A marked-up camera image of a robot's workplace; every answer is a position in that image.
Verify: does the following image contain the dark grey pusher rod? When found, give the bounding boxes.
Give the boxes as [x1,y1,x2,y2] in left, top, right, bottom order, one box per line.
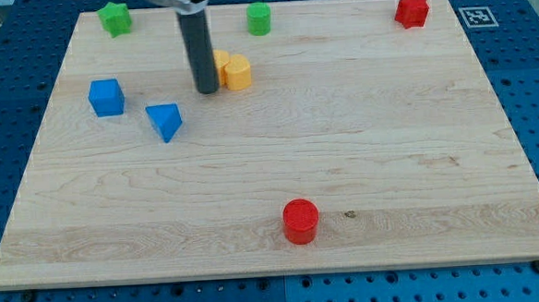
[176,10,220,94]

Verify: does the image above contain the blue triangle block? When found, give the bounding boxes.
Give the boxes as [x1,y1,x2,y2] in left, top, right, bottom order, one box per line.
[145,103,182,142]

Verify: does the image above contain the yellow block behind rod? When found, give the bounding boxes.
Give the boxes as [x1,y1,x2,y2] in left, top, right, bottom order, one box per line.
[212,49,230,86]

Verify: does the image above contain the yellow heart block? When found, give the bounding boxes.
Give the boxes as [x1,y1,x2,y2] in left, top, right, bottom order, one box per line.
[223,54,252,91]

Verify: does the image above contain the green cylinder block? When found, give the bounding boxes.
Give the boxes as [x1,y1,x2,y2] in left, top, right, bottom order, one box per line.
[246,2,271,36]

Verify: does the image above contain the green star block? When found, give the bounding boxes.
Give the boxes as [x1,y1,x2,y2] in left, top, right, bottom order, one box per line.
[97,2,133,38]

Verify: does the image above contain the blue cube block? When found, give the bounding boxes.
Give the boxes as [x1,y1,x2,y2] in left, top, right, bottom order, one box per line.
[89,79,125,117]

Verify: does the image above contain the light wooden board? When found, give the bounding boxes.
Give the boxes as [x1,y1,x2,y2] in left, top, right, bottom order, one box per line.
[0,0,539,291]

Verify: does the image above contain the red cylinder block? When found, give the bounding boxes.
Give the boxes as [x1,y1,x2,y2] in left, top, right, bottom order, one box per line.
[282,199,319,245]

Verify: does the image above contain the red star block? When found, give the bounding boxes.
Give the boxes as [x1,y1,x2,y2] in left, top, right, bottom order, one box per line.
[395,0,429,30]

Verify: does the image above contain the white fiducial marker tag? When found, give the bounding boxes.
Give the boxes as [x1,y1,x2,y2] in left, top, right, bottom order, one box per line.
[459,6,498,29]

